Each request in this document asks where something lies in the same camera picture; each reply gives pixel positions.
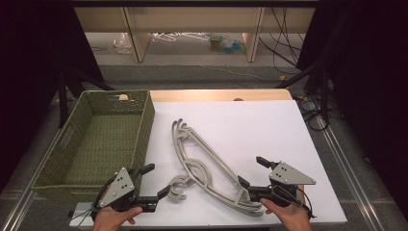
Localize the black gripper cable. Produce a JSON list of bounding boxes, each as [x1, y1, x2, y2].
[[92, 181, 116, 213], [270, 185, 317, 220]]

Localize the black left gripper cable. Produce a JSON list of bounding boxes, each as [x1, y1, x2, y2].
[[92, 181, 116, 213]]

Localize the aluminium rail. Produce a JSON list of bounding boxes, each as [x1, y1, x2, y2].
[[0, 128, 65, 231], [316, 115, 392, 231]]

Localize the black metal stand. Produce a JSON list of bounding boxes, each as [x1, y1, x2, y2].
[[57, 65, 115, 129], [274, 61, 332, 127]]

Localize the light wooden shelf unit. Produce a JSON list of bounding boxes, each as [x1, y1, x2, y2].
[[74, 6, 317, 64]]

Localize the white wire hangers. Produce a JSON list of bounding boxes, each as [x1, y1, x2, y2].
[[151, 32, 211, 43]]

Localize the clear plastic bag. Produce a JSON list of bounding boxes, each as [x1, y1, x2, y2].
[[113, 32, 133, 55]]

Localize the colourful toy pile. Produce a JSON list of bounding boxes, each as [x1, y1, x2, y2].
[[209, 33, 246, 55]]

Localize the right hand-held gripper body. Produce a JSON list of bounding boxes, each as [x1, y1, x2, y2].
[[248, 161, 317, 208]]

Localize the dark curtain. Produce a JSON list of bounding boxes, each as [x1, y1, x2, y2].
[[296, 0, 408, 213], [0, 0, 105, 193]]

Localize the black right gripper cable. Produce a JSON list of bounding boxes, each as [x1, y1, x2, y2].
[[270, 185, 317, 220]]

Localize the person's left hand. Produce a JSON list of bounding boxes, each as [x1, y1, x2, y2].
[[92, 206, 143, 231]]

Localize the green woven basket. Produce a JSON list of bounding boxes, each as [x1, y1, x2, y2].
[[31, 90, 157, 204]]

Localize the white board mat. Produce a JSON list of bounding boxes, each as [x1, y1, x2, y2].
[[68, 99, 348, 229]]

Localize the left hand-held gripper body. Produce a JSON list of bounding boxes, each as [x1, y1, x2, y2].
[[97, 167, 161, 214]]

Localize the hanging black cables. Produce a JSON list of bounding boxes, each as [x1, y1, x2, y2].
[[258, 7, 306, 67]]

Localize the thin pale floor cable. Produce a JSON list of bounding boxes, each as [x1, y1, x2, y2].
[[201, 64, 284, 82]]

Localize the grey left gripper cable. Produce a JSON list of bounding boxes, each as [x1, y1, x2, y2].
[[70, 205, 99, 228]]

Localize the coiled black floor cable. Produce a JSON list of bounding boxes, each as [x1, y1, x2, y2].
[[296, 95, 331, 132]]

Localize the person's right hand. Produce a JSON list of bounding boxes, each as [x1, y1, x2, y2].
[[260, 197, 313, 231]]

